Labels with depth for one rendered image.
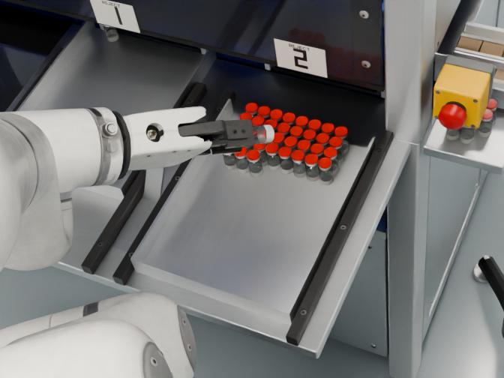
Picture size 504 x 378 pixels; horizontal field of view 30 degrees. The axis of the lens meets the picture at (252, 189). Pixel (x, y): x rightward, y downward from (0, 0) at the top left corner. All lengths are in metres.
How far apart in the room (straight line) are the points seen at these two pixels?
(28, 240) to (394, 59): 0.71
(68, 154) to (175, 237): 0.53
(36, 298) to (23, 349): 1.99
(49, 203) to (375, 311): 1.28
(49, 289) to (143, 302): 1.65
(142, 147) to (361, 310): 1.14
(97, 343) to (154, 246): 0.91
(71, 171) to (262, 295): 0.50
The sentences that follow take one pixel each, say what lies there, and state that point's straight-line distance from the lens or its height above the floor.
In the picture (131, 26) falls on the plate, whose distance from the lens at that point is 1.62.
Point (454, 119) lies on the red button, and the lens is 1.41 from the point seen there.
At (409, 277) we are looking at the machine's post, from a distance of 1.87.
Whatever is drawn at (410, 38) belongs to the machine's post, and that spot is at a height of 1.11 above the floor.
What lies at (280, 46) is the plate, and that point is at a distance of 1.48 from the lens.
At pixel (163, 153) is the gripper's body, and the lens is 1.01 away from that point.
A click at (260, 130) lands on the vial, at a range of 1.12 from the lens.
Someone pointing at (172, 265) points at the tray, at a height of 0.88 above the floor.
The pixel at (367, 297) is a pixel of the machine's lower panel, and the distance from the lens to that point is 2.00.
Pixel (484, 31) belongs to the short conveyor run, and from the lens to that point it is 1.60.
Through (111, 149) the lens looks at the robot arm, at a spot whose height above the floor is 1.34.
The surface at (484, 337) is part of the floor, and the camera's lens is 2.35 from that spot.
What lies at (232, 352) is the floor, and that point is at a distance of 2.35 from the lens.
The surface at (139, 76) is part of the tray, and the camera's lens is 1.71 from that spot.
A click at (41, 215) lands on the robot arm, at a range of 0.86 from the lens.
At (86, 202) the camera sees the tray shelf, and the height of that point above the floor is 0.88.
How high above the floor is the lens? 2.07
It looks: 52 degrees down
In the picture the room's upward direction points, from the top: 12 degrees counter-clockwise
